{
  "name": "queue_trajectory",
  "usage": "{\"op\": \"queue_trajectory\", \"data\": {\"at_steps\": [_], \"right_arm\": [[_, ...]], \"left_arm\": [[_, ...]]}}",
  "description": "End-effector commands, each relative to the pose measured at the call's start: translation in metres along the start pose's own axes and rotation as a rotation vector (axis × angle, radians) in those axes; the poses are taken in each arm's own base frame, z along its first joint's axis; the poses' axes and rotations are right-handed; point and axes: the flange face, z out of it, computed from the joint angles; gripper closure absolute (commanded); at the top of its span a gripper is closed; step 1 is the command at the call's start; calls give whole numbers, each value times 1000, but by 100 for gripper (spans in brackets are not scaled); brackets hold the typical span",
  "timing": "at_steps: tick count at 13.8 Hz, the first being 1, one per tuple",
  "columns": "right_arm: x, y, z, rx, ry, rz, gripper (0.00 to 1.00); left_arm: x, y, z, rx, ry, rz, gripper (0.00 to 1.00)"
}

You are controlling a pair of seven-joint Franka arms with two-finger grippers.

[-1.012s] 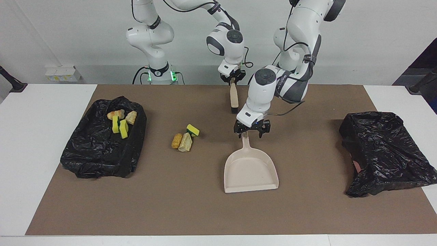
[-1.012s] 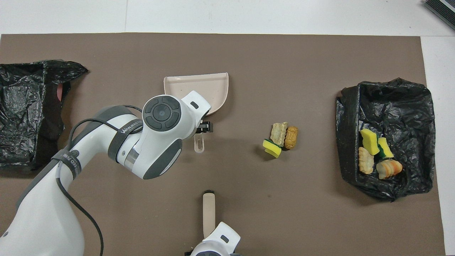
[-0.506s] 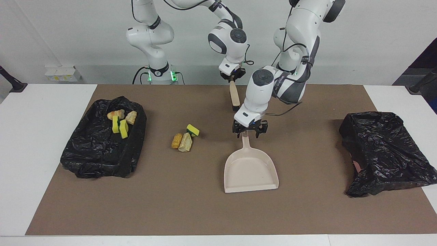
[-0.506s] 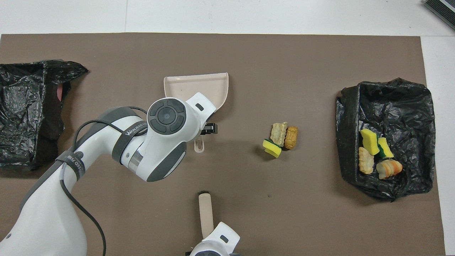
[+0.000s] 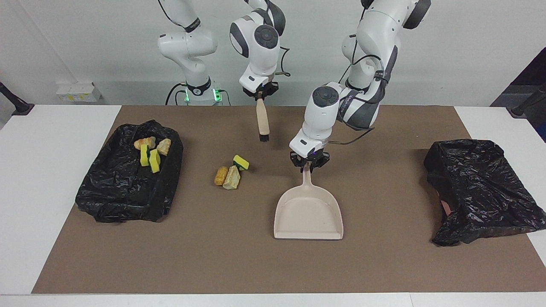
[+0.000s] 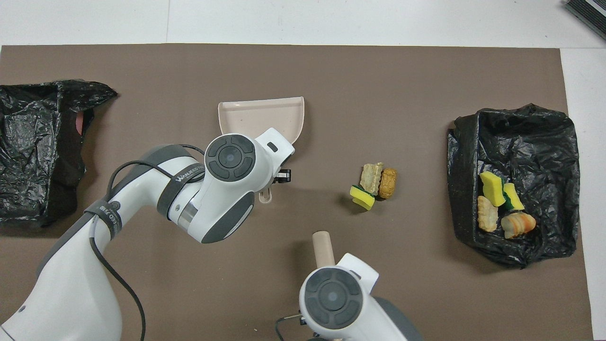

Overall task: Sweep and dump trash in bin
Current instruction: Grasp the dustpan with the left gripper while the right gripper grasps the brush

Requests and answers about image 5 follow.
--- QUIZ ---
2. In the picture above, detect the beige hand brush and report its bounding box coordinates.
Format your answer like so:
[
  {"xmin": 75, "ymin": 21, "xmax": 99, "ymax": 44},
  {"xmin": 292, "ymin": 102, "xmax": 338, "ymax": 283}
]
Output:
[{"xmin": 255, "ymin": 96, "xmax": 272, "ymax": 142}]

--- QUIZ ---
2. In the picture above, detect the beige plastic dustpan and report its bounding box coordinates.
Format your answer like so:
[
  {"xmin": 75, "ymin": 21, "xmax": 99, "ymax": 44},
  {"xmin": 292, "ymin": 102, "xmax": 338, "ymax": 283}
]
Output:
[{"xmin": 273, "ymin": 164, "xmax": 344, "ymax": 240}]

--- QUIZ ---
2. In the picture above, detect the black bag lined bin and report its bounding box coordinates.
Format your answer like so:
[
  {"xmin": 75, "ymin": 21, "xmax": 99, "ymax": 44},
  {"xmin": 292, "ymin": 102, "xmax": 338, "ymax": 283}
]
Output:
[
  {"xmin": 75, "ymin": 119, "xmax": 184, "ymax": 223},
  {"xmin": 423, "ymin": 138, "xmax": 546, "ymax": 247}
]

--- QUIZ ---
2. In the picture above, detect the brown table mat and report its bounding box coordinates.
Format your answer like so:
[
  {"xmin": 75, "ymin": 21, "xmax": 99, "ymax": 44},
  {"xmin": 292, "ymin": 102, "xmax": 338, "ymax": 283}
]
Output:
[{"xmin": 32, "ymin": 105, "xmax": 546, "ymax": 294}]

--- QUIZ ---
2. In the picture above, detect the black stand foot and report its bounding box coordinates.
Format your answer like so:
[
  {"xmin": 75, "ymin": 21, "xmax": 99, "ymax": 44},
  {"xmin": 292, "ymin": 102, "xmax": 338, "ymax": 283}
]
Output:
[
  {"xmin": 0, "ymin": 81, "xmax": 35, "ymax": 116},
  {"xmin": 506, "ymin": 83, "xmax": 546, "ymax": 119}
]

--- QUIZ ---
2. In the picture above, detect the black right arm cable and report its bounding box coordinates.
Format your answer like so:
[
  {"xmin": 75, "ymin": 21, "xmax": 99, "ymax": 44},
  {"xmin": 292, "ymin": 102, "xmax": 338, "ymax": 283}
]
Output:
[{"xmin": 157, "ymin": 0, "xmax": 291, "ymax": 78}]

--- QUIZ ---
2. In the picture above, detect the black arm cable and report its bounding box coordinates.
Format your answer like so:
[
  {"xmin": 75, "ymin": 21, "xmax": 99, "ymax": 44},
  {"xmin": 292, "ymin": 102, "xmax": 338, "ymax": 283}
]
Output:
[
  {"xmin": 157, "ymin": 0, "xmax": 291, "ymax": 78},
  {"xmin": 328, "ymin": 0, "xmax": 399, "ymax": 146}
]

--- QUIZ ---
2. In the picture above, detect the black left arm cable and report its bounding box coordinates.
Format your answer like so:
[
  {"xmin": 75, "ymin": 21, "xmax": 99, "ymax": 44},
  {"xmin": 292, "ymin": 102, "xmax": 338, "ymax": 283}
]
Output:
[{"xmin": 328, "ymin": 0, "xmax": 399, "ymax": 146}]

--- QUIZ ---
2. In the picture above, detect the black right base cable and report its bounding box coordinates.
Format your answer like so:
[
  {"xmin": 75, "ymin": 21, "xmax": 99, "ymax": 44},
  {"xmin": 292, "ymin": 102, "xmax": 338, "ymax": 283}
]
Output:
[{"xmin": 165, "ymin": 82, "xmax": 188, "ymax": 106}]

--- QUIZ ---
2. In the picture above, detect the white wall socket box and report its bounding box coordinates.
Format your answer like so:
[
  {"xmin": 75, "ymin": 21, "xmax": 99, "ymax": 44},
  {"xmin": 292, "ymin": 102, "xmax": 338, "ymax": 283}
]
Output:
[{"xmin": 56, "ymin": 82, "xmax": 103, "ymax": 103}]

